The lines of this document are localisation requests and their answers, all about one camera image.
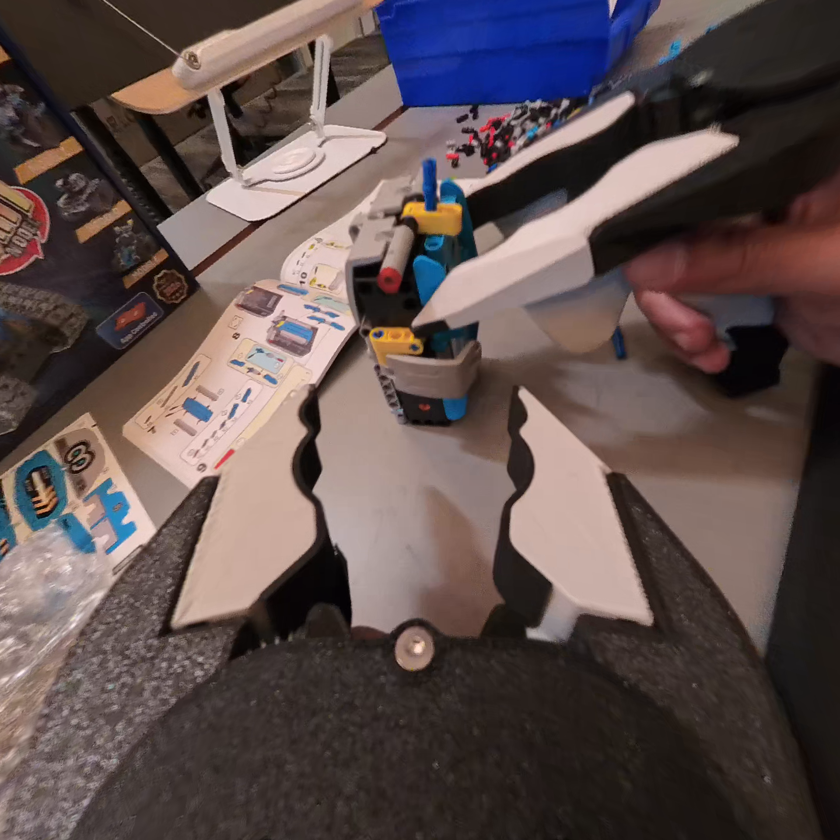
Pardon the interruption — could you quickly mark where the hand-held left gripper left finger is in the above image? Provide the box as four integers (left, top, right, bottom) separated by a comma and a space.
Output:
171, 385, 353, 634

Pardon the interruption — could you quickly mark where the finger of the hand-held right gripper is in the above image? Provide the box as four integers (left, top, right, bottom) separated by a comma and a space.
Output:
411, 126, 741, 332
451, 92, 644, 235

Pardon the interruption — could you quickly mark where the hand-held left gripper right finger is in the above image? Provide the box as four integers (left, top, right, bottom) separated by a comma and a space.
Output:
493, 388, 655, 644

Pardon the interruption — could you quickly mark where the grey blue toy brick assembly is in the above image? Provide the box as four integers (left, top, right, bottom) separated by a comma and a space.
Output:
344, 158, 484, 427

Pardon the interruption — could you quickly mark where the brick instruction booklet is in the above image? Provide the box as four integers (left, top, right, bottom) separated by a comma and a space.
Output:
122, 217, 382, 489

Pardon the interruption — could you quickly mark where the grey desk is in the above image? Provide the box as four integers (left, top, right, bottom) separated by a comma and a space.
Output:
79, 66, 840, 840

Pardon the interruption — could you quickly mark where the white desk stand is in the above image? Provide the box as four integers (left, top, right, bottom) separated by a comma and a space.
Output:
99, 0, 391, 221

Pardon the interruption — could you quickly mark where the person's right hand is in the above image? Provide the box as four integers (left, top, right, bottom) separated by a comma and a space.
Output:
624, 175, 840, 378

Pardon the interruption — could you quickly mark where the blue plastic bin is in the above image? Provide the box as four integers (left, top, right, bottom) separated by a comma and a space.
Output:
377, 0, 661, 109

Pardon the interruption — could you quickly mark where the blue sticker sheet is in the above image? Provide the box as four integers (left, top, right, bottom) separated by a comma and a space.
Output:
0, 414, 156, 578

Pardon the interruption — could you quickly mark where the crumpled clear plastic bag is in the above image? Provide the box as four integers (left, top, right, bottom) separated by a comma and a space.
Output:
0, 525, 112, 788

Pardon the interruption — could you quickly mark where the toy robot kit box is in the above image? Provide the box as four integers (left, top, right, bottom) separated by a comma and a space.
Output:
0, 46, 200, 460

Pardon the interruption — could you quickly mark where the tan board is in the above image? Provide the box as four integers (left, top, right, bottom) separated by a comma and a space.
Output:
112, 73, 246, 119

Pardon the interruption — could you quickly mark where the black partition board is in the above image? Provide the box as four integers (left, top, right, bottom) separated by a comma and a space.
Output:
0, 0, 263, 109

